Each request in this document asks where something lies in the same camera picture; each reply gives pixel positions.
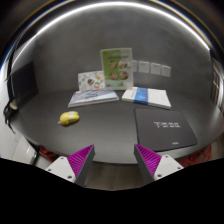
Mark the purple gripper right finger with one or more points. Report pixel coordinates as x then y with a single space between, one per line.
154 166

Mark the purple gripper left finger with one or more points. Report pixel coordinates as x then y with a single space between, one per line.
75 167

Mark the black mouse pad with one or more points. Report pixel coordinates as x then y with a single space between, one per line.
162 130

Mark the yellow computer mouse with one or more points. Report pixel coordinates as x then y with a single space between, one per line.
68 117

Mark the white box under table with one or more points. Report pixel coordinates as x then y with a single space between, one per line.
24 152

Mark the grey blue flat book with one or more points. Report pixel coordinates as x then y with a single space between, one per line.
89 97

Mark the white and blue book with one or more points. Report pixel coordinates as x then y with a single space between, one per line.
147 96

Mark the small white illustrated card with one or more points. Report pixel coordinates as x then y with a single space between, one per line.
91 80

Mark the black monitor at left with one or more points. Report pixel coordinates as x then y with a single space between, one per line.
22 86

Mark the green standing menu card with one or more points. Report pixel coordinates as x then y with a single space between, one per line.
117 67

